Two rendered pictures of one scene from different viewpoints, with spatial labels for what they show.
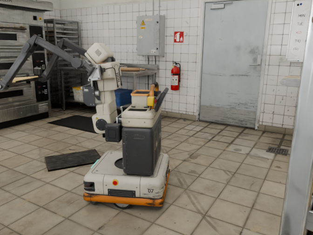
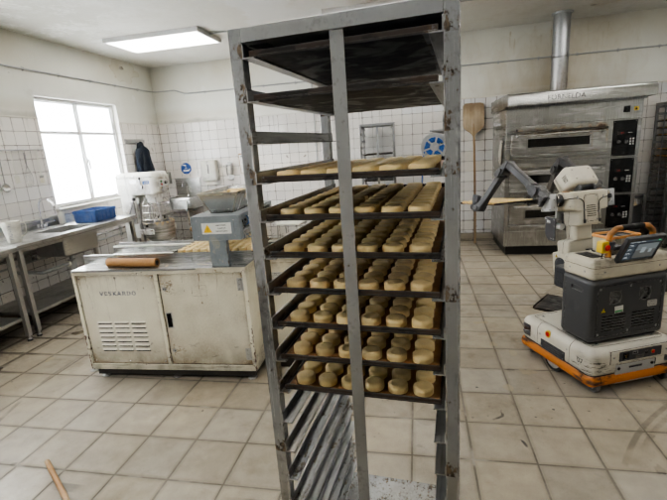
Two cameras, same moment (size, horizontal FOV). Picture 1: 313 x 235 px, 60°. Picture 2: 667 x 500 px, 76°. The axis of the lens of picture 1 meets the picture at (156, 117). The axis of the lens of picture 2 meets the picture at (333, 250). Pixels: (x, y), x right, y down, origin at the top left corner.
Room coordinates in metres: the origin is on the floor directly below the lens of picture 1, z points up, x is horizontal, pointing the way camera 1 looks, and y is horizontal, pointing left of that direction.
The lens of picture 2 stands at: (-0.18, -1.70, 1.56)
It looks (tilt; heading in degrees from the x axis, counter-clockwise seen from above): 14 degrees down; 71
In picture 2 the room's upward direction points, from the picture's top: 4 degrees counter-clockwise
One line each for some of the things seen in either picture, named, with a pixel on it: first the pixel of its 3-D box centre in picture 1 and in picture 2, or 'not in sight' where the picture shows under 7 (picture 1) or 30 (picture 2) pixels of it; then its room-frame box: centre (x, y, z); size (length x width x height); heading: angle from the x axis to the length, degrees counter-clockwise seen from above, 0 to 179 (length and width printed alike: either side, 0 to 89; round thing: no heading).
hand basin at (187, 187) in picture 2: not in sight; (190, 194); (-0.09, 5.89, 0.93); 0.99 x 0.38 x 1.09; 150
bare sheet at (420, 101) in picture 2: not in sight; (368, 100); (0.33, -0.58, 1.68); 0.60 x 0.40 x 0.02; 54
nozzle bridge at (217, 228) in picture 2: not in sight; (237, 230); (0.15, 1.40, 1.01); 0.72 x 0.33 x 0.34; 62
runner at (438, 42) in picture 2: not in sight; (443, 54); (0.50, -0.69, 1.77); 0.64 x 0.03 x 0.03; 54
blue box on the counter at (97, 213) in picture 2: not in sight; (95, 214); (-1.23, 4.13, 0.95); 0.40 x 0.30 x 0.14; 62
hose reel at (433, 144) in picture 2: not in sight; (434, 170); (3.43, 3.95, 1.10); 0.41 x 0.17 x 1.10; 150
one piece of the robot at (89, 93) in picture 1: (95, 90); (567, 223); (2.31, 0.53, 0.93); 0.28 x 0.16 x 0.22; 172
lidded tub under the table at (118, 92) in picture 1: (118, 96); not in sight; (5.22, 0.74, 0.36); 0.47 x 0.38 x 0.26; 151
